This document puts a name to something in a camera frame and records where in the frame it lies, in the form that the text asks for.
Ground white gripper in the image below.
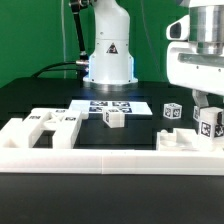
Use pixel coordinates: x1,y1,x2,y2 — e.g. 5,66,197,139
166,19,224,126

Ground white tagged cube right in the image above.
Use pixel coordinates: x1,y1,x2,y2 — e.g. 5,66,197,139
193,106,200,122

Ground white tagged cube left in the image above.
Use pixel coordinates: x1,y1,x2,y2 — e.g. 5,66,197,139
163,103,182,119

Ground white tagged cube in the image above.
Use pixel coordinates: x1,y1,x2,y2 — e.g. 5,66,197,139
193,106,200,122
163,103,182,119

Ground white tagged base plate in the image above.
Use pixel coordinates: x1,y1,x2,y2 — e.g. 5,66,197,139
69,100,152,115

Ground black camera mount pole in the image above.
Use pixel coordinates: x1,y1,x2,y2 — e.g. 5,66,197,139
69,0,90,60

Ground white U-shaped fence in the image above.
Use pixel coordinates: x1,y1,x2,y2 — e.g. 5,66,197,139
0,118,224,176

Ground white chair back frame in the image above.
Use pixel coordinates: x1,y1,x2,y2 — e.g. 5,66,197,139
19,108,82,149

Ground white chair seat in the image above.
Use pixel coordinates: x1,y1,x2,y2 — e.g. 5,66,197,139
156,128,198,151

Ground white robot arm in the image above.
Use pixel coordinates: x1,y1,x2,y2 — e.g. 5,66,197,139
84,0,224,109

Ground black cables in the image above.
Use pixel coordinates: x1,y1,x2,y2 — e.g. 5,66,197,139
31,61,84,79

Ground white hanging cable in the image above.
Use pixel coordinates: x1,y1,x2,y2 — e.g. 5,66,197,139
60,0,67,80

